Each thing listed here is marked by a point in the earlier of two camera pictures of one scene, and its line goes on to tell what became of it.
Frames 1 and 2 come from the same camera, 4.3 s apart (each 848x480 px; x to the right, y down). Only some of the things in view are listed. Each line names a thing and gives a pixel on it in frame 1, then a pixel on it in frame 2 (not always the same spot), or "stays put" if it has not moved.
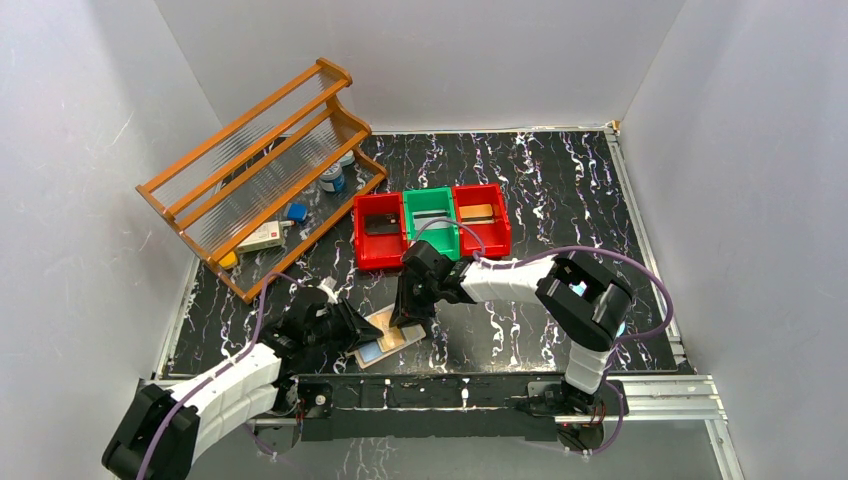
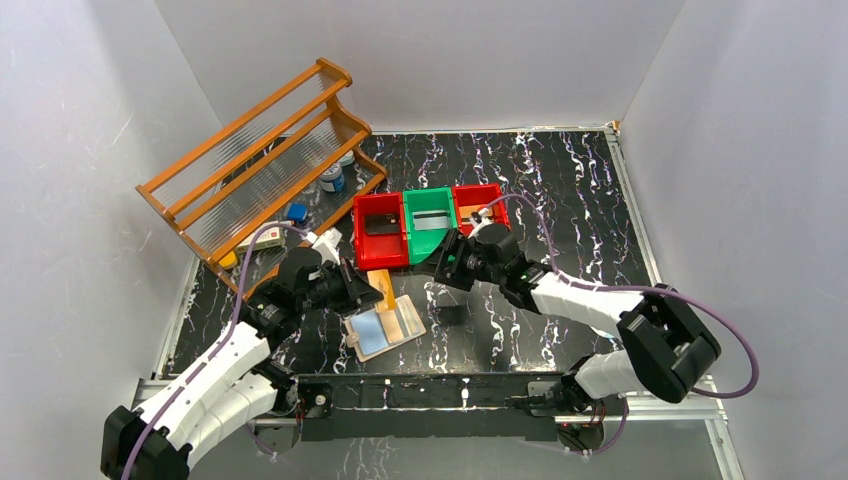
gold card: (393, 336) to (380, 280)
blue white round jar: (333, 179) stays put
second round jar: (348, 160) stays put
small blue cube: (297, 211) stays put
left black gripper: (342, 322) to (351, 287)
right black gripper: (406, 312) to (454, 247)
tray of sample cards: (391, 340) stays put
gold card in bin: (477, 214) stays put
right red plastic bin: (484, 226) stays put
